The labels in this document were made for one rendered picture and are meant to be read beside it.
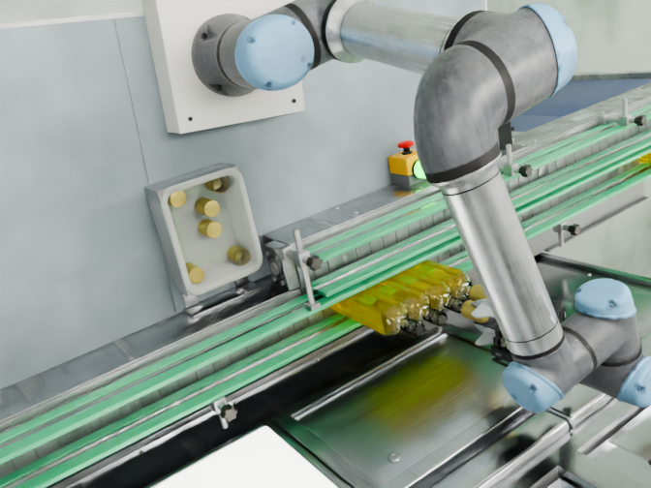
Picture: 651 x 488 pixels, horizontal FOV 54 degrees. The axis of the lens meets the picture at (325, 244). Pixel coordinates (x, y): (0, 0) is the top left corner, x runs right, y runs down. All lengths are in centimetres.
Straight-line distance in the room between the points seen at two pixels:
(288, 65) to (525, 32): 41
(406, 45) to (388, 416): 66
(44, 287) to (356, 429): 63
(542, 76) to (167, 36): 69
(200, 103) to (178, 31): 13
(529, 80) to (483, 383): 65
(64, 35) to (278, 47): 40
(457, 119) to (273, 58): 41
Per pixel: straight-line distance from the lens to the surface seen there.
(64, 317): 133
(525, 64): 82
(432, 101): 78
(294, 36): 109
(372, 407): 127
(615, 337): 98
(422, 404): 125
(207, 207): 130
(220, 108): 129
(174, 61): 126
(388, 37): 100
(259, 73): 108
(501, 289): 85
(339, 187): 153
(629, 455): 120
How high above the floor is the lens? 200
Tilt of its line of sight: 55 degrees down
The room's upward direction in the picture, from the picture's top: 109 degrees clockwise
